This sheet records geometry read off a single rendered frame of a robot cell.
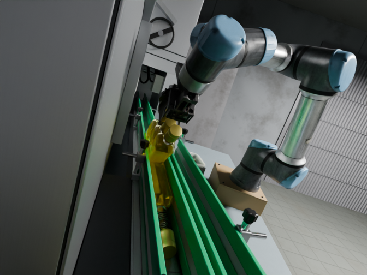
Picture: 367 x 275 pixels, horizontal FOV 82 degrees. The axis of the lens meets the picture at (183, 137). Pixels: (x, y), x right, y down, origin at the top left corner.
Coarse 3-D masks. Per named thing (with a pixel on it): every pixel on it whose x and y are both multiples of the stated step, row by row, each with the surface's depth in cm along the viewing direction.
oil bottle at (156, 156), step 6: (156, 138) 61; (162, 138) 59; (156, 144) 59; (162, 144) 58; (174, 144) 60; (150, 150) 66; (156, 150) 60; (162, 150) 59; (168, 150) 59; (150, 156) 65; (156, 156) 64; (162, 156) 63; (168, 156) 63; (156, 162) 69; (162, 162) 68
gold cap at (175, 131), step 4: (176, 124) 54; (172, 128) 53; (176, 128) 54; (180, 128) 54; (168, 132) 54; (172, 132) 53; (176, 132) 53; (180, 132) 53; (168, 136) 54; (172, 136) 53; (176, 136) 53; (168, 140) 56; (172, 140) 55
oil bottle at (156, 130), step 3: (156, 126) 68; (159, 126) 68; (153, 129) 70; (156, 129) 67; (159, 129) 67; (153, 132) 69; (156, 132) 67; (159, 132) 66; (150, 135) 74; (153, 135) 67; (150, 138) 72; (153, 138) 67; (150, 141) 70; (150, 144) 71; (147, 147) 74
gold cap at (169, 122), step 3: (165, 120) 61; (168, 120) 61; (171, 120) 61; (174, 120) 62; (165, 123) 61; (168, 123) 61; (171, 123) 61; (174, 123) 61; (162, 126) 63; (165, 126) 61; (168, 126) 60; (162, 129) 63; (165, 129) 62; (165, 132) 64
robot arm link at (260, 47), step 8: (248, 32) 41; (256, 32) 42; (264, 32) 43; (272, 32) 45; (248, 40) 40; (256, 40) 42; (264, 40) 43; (272, 40) 44; (248, 48) 41; (256, 48) 42; (264, 48) 43; (272, 48) 44; (248, 56) 42; (256, 56) 43; (264, 56) 44; (272, 56) 46; (240, 64) 43; (248, 64) 45; (256, 64) 47
